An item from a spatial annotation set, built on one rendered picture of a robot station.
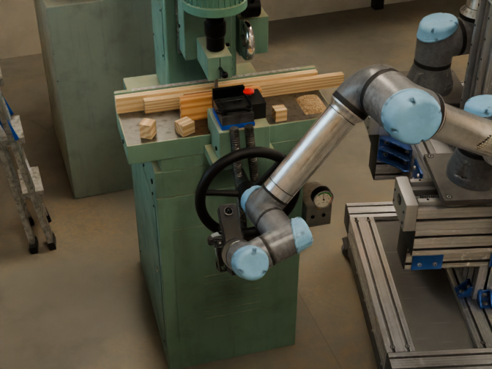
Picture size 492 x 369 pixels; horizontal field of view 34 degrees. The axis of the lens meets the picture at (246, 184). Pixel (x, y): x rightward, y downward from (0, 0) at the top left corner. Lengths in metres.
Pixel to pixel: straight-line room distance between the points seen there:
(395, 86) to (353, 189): 1.83
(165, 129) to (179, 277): 0.50
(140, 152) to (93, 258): 1.09
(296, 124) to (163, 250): 0.54
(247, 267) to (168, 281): 0.76
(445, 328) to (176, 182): 0.99
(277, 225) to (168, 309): 0.83
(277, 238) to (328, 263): 1.37
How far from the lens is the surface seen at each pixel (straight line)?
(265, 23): 2.48
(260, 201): 1.91
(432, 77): 2.61
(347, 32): 4.96
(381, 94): 1.78
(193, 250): 2.45
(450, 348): 2.64
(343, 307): 3.01
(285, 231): 1.82
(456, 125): 1.87
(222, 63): 2.26
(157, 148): 2.21
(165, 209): 2.34
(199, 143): 2.23
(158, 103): 2.32
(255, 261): 1.78
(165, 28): 2.44
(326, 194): 2.38
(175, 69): 2.50
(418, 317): 2.71
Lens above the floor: 2.08
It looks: 36 degrees down
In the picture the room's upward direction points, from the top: straight up
